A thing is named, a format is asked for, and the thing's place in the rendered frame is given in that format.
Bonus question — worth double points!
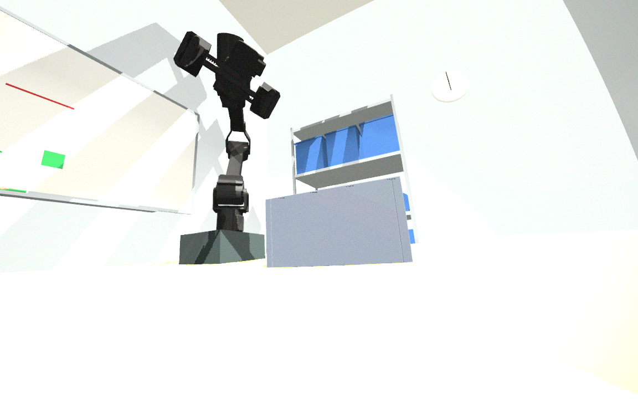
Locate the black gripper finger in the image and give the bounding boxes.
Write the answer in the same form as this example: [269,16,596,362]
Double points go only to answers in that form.
[181,35,212,75]
[250,82,276,116]

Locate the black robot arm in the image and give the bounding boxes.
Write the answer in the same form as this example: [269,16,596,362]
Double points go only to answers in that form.
[213,33,266,232]

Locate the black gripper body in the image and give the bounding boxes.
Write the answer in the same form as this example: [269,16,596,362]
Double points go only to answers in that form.
[173,31,280,119]

